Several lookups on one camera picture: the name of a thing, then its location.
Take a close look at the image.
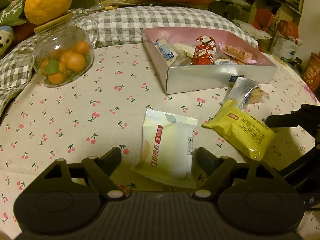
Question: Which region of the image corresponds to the large orange citrus fruit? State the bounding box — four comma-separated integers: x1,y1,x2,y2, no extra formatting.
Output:
24,0,72,25

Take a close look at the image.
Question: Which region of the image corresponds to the yellow snack packet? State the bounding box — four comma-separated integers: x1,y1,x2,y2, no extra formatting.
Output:
202,99,275,160

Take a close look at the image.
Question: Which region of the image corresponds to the silver box with pink inside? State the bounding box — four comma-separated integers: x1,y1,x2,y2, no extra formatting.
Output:
143,27,277,94

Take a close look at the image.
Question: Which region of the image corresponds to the white blue milk snack packet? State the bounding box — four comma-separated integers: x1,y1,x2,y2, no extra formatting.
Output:
154,38,179,67

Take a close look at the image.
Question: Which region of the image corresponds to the pink nougat bar packet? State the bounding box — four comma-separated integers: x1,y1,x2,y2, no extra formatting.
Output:
219,44,257,64

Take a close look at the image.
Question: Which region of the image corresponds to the red white candy packet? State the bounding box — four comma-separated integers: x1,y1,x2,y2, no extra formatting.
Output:
191,36,217,65

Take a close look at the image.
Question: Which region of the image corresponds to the blue monkey plush toy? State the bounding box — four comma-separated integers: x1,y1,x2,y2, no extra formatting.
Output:
0,25,15,56

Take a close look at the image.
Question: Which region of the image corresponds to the white cream cake packet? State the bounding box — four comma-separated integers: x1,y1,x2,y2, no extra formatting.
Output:
131,109,198,189

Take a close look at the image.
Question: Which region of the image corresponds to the green patterned pillow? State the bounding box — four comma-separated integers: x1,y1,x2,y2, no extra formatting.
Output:
1,0,28,26

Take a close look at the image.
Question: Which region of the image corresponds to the silver foil snack packet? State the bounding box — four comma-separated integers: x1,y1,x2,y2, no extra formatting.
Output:
220,77,259,108

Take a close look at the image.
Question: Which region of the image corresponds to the glass jar with kumquats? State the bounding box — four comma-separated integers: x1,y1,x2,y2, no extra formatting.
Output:
31,12,99,87

